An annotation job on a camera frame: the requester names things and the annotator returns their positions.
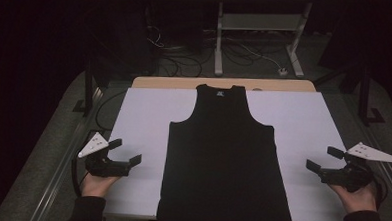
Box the grey metal desk frame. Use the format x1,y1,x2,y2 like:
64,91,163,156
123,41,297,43
201,0,315,80

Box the person's left hand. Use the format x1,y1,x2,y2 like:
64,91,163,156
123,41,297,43
80,173,120,199

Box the white floor cable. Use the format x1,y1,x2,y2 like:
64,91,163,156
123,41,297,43
224,36,285,71

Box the right hand-held gripper black cable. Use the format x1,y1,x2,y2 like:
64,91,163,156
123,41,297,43
368,171,389,210

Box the wooden table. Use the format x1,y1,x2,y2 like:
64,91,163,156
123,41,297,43
131,72,317,97

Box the tangled black floor cables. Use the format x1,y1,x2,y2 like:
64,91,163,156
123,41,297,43
144,24,207,79

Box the black tank top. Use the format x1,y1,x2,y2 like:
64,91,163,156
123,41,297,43
155,81,301,221

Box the person's right hand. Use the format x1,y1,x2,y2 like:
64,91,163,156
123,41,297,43
326,180,380,216

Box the hand-held gripper black cable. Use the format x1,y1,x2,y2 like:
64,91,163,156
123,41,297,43
368,171,389,210
69,158,91,198

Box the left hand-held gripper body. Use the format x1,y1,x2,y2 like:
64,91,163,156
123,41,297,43
76,130,132,179

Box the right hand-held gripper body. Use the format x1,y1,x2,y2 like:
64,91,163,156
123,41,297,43
317,140,392,195

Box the left hand-held gripper black cable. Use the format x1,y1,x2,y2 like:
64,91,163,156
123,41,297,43
69,158,91,198

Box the black cable beside table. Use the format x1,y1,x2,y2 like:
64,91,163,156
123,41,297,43
94,88,129,132

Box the black floor stand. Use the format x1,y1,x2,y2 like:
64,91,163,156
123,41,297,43
72,56,111,116
312,60,389,128

